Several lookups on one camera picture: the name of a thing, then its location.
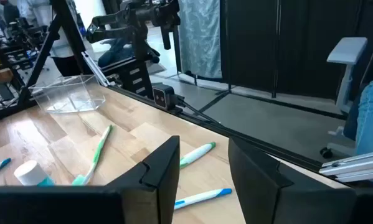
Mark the blue mouthwash bottle white cap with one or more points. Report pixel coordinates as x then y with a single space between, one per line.
30 172

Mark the silver aluminium extrusion bar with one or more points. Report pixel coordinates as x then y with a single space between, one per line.
354 166
94 70

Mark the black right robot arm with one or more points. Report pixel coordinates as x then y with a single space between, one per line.
139 77

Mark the blue capped white marker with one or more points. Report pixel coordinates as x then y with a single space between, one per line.
201 197

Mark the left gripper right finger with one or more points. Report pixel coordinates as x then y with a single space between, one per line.
254 186

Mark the clear plastic container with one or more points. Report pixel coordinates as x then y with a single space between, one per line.
68 93

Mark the cluttered workbench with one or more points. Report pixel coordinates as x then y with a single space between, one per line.
18 40

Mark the black room divider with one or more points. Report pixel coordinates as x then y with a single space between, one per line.
251 46

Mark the grey office chair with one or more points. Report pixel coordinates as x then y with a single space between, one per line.
346 68

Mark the small black depth camera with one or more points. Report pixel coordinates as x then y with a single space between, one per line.
162 96

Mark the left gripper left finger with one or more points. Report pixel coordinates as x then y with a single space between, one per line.
167 174

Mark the grey patterned curtain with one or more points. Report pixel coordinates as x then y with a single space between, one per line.
200 37

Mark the green white toothbrush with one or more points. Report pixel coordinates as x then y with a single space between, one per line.
195 154
97 152

